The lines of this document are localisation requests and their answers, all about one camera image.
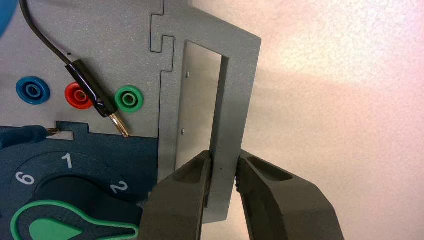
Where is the blue banana socket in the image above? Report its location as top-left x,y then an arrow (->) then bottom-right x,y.
15,76 -> 52,106

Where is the red banana socket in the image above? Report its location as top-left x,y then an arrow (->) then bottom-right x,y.
64,82 -> 94,111

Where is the green banana socket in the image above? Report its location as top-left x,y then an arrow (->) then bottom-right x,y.
113,85 -> 145,114

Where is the grey-blue task board box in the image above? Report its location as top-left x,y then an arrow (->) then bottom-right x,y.
0,0 -> 263,240

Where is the black banana plug cable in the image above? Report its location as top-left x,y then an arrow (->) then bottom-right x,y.
18,0 -> 130,139

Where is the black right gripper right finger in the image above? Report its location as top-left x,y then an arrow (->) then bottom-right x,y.
235,149 -> 346,240

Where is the dark green rotary knob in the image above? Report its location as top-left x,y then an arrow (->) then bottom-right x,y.
0,174 -> 150,240

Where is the dark blue banana plug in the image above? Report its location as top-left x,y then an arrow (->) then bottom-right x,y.
0,124 -> 62,150

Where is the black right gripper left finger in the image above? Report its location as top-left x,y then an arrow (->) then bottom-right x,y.
137,149 -> 214,240

